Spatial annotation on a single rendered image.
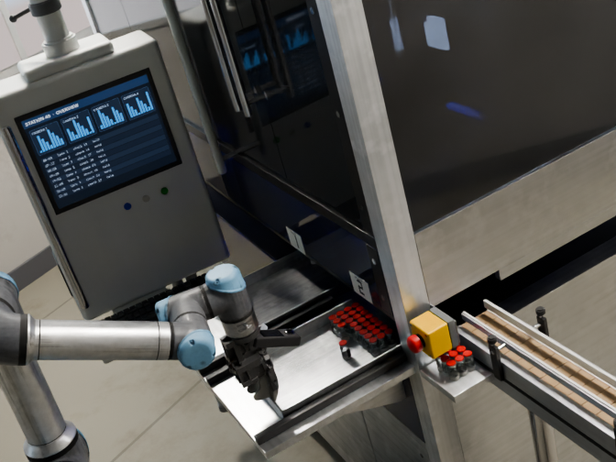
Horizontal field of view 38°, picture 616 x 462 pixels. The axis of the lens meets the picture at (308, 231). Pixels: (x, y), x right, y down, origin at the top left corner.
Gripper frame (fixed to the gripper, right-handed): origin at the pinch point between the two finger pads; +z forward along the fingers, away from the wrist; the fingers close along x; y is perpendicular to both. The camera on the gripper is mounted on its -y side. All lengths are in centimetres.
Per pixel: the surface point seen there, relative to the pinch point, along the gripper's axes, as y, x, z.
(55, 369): 37, -210, 92
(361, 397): -15.7, 11.1, 3.9
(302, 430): -0.3, 10.9, 3.7
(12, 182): 13, -313, 38
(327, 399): -8.9, 8.2, 1.8
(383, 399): -24.4, 2.7, 15.4
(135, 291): 7, -89, 9
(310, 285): -30.2, -39.0, 3.7
